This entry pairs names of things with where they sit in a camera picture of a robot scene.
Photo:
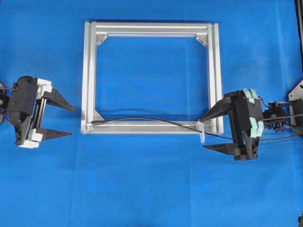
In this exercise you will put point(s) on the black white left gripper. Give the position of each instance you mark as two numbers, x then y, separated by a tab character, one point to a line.
21	106

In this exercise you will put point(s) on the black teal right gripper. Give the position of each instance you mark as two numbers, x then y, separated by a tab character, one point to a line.
245	116

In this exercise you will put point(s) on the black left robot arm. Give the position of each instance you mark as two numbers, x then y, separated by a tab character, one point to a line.
38	113

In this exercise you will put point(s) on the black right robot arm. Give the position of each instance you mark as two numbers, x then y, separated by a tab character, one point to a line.
281	116

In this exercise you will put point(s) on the white string loop tie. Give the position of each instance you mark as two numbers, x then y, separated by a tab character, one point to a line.
201	132

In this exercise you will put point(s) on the grey right base plate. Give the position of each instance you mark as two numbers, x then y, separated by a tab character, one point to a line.
297	92

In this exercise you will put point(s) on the silver aluminium extrusion frame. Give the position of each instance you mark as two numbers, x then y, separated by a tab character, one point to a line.
97	32

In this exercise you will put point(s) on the black vertical post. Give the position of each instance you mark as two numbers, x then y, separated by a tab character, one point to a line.
299	15

